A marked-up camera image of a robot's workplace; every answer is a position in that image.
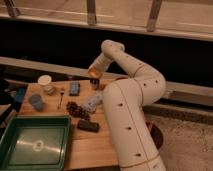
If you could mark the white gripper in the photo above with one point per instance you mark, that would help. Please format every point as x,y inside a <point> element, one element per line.
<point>101,63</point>

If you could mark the yellow apple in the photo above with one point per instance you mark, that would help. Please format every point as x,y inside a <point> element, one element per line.
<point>93,73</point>

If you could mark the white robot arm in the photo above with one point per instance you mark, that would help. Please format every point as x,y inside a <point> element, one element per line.
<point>123,101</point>

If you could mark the small metal cup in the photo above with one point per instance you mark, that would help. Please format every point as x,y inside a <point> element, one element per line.
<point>95,83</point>

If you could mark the light blue plastic cup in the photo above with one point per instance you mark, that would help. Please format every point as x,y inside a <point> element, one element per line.
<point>36,102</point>

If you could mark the orange bowl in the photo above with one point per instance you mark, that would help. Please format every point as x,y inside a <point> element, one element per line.
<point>120,78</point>

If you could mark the crumpled blue white cloth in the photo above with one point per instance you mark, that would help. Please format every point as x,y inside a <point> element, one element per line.
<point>92,102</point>

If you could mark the white lidded jar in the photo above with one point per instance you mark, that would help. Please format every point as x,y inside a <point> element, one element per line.
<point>45,81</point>

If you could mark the black chocolate bar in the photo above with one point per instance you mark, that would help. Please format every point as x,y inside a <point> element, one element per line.
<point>88,126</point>

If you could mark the blue object at table edge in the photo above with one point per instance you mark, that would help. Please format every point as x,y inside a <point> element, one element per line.
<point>19,96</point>

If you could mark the purple bowl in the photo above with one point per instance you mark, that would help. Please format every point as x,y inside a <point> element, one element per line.
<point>156,134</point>

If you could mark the green plastic tray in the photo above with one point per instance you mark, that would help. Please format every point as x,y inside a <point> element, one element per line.
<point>35,144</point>

